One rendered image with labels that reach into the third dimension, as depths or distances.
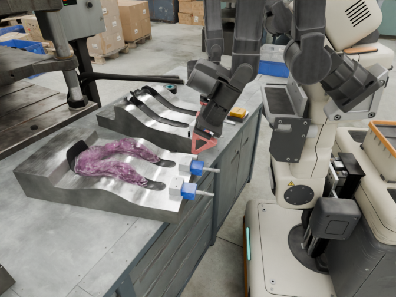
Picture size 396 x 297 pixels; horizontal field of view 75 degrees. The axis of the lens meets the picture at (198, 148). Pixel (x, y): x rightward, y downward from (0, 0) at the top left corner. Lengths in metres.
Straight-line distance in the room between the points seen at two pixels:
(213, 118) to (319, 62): 0.25
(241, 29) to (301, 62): 0.13
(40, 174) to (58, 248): 0.22
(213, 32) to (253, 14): 0.39
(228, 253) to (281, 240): 0.38
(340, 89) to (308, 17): 0.16
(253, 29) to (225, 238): 1.37
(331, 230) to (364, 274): 0.20
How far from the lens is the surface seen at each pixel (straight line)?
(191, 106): 1.15
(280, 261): 1.36
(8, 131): 1.44
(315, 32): 0.58
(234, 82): 0.58
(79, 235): 0.81
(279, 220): 1.50
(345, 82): 0.63
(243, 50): 0.57
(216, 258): 1.64
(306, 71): 0.58
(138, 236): 0.76
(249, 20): 0.57
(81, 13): 1.62
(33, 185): 0.92
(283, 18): 0.98
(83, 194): 0.82
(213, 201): 1.36
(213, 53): 0.93
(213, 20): 0.95
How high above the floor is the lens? 1.41
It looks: 36 degrees down
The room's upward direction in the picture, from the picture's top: straight up
